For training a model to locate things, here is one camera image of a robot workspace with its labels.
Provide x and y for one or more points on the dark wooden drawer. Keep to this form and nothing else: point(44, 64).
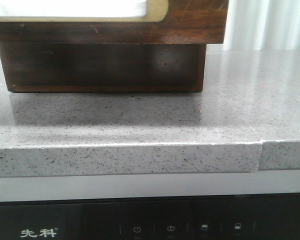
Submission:
point(186, 22)
point(100, 63)

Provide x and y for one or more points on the white drawer pull handle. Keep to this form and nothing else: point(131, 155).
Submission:
point(73, 8)

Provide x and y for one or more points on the black built-in appliance panel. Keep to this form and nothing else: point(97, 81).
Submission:
point(216, 217)

